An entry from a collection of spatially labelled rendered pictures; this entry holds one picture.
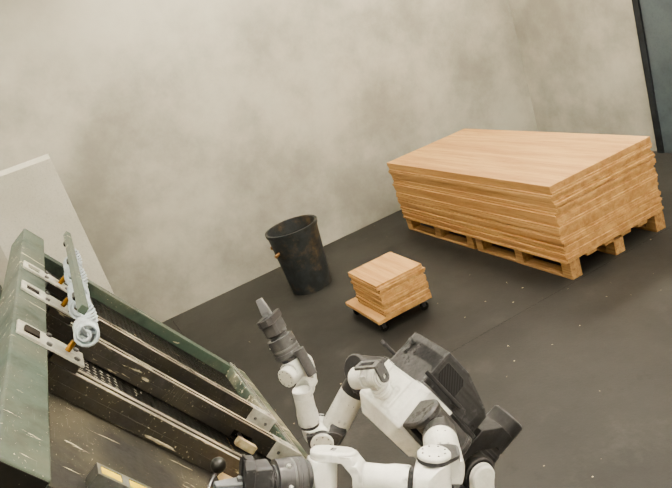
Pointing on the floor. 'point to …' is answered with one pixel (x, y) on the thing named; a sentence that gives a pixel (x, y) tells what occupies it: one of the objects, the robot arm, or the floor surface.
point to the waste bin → (300, 253)
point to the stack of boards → (531, 193)
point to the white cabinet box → (43, 214)
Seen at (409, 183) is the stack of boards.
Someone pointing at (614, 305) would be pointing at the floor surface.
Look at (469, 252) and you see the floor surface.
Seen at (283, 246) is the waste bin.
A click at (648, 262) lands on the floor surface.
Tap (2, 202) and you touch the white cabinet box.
